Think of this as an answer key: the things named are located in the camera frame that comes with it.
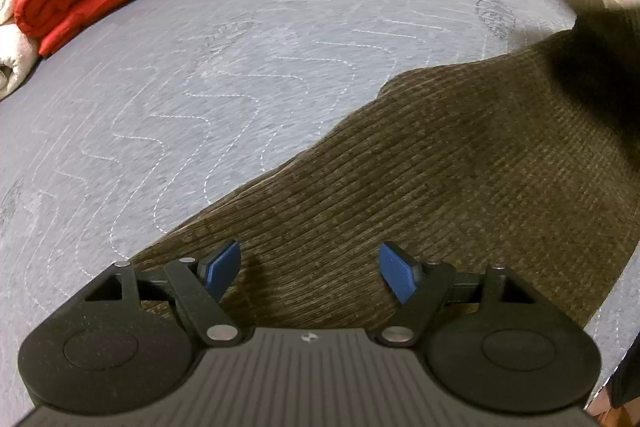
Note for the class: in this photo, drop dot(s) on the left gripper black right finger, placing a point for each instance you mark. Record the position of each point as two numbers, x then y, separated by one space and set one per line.
423 290

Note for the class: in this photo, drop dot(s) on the olive corduroy pants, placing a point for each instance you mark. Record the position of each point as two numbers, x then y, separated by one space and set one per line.
529 159

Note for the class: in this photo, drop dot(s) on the cream folded blanket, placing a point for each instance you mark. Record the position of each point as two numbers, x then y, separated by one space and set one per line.
19 53

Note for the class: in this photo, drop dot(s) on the grey quilted mattress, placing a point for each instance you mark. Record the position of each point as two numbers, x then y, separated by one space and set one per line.
166 106

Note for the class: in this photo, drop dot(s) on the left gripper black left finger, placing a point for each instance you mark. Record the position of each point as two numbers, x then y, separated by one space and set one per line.
193 289

